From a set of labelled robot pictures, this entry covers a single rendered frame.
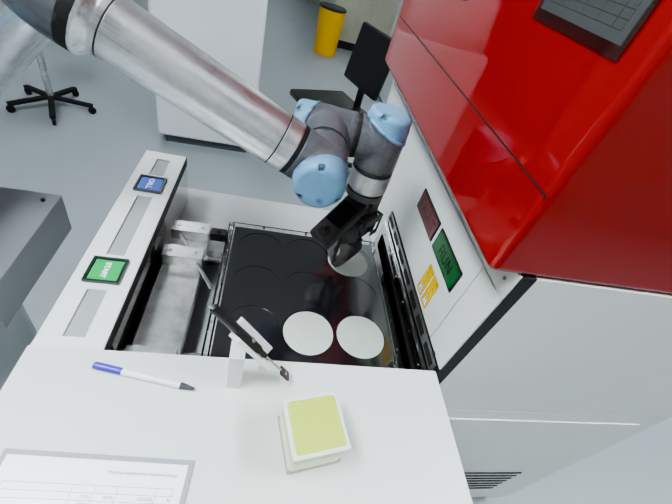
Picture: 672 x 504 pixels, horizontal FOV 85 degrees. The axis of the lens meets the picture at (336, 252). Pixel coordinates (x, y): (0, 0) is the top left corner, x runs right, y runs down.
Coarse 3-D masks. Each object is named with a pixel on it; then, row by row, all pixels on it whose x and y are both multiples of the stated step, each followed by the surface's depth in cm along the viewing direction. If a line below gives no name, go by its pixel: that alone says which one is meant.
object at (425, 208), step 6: (426, 198) 77; (420, 204) 79; (426, 204) 76; (420, 210) 79; (426, 210) 76; (432, 210) 73; (426, 216) 75; (432, 216) 73; (426, 222) 75; (432, 222) 73; (426, 228) 75; (432, 228) 72; (432, 234) 72
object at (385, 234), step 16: (384, 224) 97; (384, 240) 95; (384, 256) 98; (384, 272) 93; (400, 272) 84; (384, 288) 91; (400, 288) 81; (400, 304) 80; (400, 336) 80; (416, 336) 72; (400, 352) 77; (416, 352) 70; (400, 368) 76; (416, 368) 69
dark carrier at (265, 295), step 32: (256, 256) 83; (288, 256) 85; (320, 256) 88; (224, 288) 74; (256, 288) 76; (288, 288) 78; (320, 288) 80; (352, 288) 83; (256, 320) 71; (384, 320) 78; (224, 352) 64; (288, 352) 67; (384, 352) 73
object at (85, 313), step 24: (144, 168) 85; (168, 168) 87; (144, 192) 79; (168, 192) 81; (120, 216) 73; (144, 216) 74; (96, 240) 67; (120, 240) 69; (144, 240) 70; (72, 288) 59; (96, 288) 60; (120, 288) 61; (72, 312) 56; (96, 312) 58; (48, 336) 53; (72, 336) 54; (96, 336) 55
